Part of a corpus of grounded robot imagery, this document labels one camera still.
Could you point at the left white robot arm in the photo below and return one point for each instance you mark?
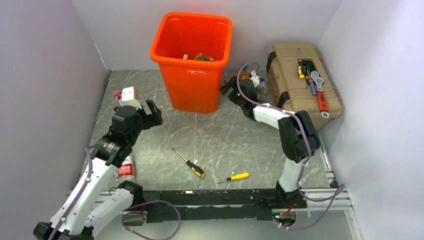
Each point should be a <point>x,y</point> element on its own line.
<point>78,219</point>

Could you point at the red label water bottle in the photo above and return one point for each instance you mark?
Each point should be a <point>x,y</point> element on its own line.
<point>126,171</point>

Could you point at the Pepsi bottle near toolbox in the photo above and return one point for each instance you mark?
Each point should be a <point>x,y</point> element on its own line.
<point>262,87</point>

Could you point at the small yellow screwdriver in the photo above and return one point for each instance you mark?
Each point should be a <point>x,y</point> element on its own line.
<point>235,177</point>

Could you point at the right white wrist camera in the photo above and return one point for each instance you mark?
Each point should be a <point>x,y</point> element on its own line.
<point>255,78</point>

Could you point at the orange adjustable wrench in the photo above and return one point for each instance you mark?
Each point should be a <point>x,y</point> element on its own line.
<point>321,98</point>

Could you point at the orange plastic bin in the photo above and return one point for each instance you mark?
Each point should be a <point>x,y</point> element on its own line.
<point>192,85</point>

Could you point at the crushed clear bottle behind bin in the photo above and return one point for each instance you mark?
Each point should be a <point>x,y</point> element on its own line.
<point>224,78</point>

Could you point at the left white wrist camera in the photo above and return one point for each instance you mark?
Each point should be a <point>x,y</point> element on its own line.
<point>128,97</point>

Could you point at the black yellow screwdriver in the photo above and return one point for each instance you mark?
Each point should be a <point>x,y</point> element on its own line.
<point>195,168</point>

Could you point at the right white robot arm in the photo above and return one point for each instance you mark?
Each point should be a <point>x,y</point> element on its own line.
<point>298,136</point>

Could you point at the yellow screwdriver on toolbox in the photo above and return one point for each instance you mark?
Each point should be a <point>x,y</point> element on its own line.
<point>301,68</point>

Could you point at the black base frame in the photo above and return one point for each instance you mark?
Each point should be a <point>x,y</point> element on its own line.
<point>262,204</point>

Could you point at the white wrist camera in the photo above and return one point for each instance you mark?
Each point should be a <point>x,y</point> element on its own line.
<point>255,78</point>
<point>128,97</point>

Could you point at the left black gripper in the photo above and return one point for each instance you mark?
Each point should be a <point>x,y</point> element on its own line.
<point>152,119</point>

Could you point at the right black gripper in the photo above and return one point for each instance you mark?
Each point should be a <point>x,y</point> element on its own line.
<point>233,84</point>

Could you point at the blue red screwdriver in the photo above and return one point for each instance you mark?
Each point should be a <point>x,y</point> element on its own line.
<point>310,82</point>

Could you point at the orange bottle blue cap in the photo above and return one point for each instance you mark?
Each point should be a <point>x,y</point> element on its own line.
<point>244,76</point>

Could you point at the tan plastic toolbox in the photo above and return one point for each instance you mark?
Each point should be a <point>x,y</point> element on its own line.
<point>292,93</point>

